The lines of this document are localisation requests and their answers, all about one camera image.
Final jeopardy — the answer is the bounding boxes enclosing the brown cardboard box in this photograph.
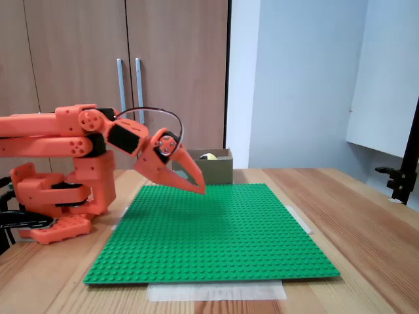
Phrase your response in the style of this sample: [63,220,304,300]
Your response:
[172,148,234,186]

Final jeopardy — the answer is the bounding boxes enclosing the short masking tape strip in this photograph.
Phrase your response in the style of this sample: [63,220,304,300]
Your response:
[111,205,129,232]
[283,204,314,236]

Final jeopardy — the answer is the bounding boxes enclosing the green studded baseplate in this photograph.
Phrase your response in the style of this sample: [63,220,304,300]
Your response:
[82,183,341,286]

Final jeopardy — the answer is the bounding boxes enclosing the brown wooden cabinet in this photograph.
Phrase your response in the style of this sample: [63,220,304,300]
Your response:
[0,0,230,171]

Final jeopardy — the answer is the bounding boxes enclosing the long masking tape strip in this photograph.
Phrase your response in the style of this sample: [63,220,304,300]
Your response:
[146,279,288,302]

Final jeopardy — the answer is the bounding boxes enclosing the black table clamp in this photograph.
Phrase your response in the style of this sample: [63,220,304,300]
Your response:
[0,211,55,230]

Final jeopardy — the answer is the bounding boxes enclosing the white board panel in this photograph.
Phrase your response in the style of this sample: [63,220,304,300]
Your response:
[345,0,419,160]

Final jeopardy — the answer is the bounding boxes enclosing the metal cabinet handle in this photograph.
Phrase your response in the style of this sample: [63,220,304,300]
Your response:
[117,58,128,114]
[135,58,146,125]

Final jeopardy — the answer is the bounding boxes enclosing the black camera stand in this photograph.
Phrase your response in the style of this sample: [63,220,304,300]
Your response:
[374,96,419,206]

